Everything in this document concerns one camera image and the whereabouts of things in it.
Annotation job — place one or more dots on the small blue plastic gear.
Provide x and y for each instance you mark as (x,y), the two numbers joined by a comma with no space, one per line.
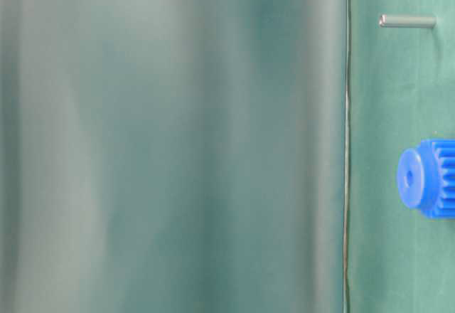
(425,178)

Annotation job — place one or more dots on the green table mat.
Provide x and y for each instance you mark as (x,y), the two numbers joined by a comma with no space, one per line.
(401,92)

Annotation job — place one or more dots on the silver metal shaft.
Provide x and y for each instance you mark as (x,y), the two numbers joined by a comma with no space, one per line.
(406,21)

